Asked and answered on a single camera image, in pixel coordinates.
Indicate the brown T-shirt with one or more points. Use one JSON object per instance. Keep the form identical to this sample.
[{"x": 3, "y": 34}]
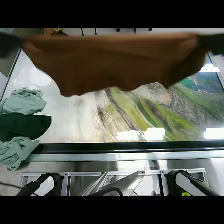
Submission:
[{"x": 113, "y": 63}]

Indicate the pale green garment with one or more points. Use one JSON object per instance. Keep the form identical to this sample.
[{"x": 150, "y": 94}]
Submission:
[
  {"x": 23, "y": 101},
  {"x": 15, "y": 151}
]

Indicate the dark green garment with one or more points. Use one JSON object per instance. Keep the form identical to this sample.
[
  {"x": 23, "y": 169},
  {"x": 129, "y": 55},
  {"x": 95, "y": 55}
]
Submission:
[{"x": 23, "y": 125}]

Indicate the silver frame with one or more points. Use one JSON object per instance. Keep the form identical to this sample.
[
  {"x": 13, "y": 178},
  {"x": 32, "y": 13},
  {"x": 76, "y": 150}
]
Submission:
[{"x": 110, "y": 156}]

